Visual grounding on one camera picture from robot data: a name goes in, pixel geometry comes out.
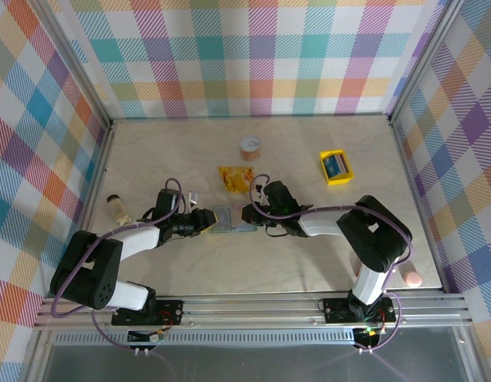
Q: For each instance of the yellow plastic bin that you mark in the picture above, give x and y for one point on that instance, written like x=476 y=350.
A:
x=338 y=181

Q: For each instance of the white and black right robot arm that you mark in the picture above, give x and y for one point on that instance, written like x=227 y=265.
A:
x=324 y=224

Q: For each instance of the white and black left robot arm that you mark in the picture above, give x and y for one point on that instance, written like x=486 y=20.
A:
x=129 y=238

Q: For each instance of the stack of plastic cards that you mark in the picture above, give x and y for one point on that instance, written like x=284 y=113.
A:
x=344 y=164

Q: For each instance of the yellow snack packet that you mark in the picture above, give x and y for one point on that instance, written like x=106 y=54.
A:
x=233 y=179

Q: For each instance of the orange tin can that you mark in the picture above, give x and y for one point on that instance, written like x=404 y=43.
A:
x=251 y=149

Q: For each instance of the small beige bottle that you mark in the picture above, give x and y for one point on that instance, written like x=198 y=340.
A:
x=118 y=209

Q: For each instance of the perforated metal strip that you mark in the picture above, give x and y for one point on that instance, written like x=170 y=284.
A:
x=249 y=339

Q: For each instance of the grey metal plate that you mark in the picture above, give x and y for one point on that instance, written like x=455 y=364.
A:
x=249 y=364

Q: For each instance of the pink cylinder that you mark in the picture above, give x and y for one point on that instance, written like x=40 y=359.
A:
x=413 y=279

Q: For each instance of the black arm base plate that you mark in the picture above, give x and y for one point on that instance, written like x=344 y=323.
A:
x=336 y=310
x=171 y=310

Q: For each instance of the aluminium mounting rail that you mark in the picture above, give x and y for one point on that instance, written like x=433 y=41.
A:
x=249 y=310

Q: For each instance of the aluminium side rail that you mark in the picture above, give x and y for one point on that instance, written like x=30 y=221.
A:
x=411 y=179
x=98 y=175

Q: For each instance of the aluminium corner post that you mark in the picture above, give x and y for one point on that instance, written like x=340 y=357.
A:
x=424 y=59
x=74 y=59

